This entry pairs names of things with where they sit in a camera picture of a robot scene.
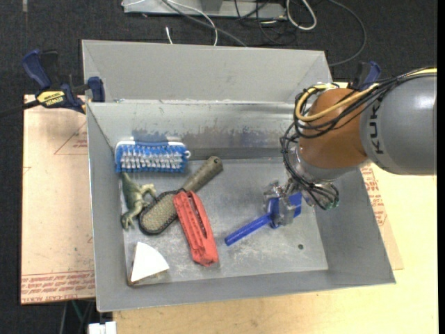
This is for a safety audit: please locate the red plastic comb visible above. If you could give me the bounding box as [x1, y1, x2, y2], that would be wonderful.
[172, 190, 220, 268]

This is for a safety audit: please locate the olive green hairbrush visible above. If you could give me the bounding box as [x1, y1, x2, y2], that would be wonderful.
[138, 155, 224, 237]

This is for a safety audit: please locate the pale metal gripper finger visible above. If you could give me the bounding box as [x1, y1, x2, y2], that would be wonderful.
[263, 181, 280, 224]
[280, 196, 297, 226]

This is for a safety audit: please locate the brown cardboard board, red print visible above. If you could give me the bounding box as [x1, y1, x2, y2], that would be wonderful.
[20, 94, 405, 305]

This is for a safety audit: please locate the grey metal bin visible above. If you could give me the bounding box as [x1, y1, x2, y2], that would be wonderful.
[81, 39, 396, 313]

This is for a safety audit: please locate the blue plastic tool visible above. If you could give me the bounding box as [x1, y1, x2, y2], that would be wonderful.
[224, 191, 304, 247]

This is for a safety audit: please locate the blue and white scrub brush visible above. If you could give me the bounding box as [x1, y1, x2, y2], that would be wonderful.
[113, 139, 193, 175]

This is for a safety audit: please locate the green toy dinosaur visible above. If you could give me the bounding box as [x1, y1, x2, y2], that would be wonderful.
[120, 172, 158, 230]

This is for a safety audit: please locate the white wedge-shaped piece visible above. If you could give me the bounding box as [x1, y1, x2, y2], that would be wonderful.
[129, 241, 171, 285]

